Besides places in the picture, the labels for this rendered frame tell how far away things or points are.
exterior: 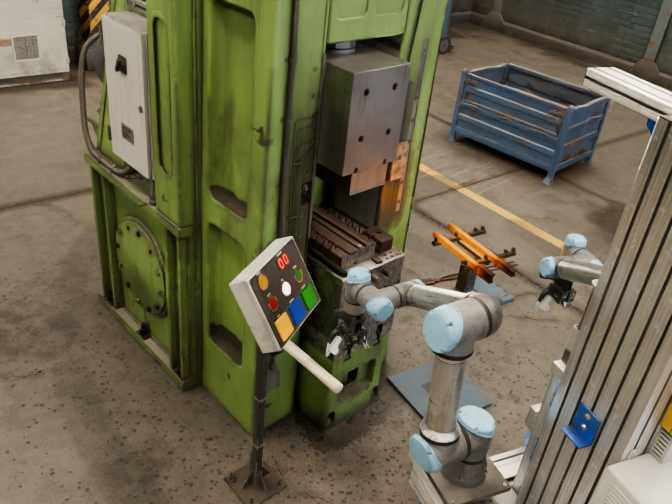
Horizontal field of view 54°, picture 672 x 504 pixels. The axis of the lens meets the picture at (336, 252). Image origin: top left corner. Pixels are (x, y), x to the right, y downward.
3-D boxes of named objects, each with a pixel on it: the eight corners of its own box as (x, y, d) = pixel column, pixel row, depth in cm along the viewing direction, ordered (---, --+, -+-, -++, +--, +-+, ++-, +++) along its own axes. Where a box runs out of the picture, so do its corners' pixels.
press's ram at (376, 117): (410, 156, 276) (426, 60, 255) (342, 177, 253) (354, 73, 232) (342, 122, 301) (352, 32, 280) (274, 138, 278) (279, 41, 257)
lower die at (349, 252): (373, 257, 292) (376, 240, 288) (340, 271, 280) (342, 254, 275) (311, 216, 317) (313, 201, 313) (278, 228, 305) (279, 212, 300)
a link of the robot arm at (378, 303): (405, 297, 207) (385, 278, 214) (375, 305, 201) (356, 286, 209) (401, 317, 211) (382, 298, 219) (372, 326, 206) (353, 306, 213)
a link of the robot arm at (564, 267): (632, 308, 195) (537, 282, 242) (663, 305, 198) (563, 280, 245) (633, 268, 194) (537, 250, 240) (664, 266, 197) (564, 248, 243)
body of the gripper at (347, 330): (345, 349, 222) (349, 320, 216) (335, 333, 229) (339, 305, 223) (366, 345, 225) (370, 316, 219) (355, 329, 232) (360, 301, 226)
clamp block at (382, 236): (392, 248, 299) (394, 236, 296) (379, 254, 294) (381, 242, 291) (373, 237, 307) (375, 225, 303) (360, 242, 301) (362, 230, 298)
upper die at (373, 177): (384, 184, 273) (387, 163, 268) (349, 196, 261) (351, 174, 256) (317, 147, 298) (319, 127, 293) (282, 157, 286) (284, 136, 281)
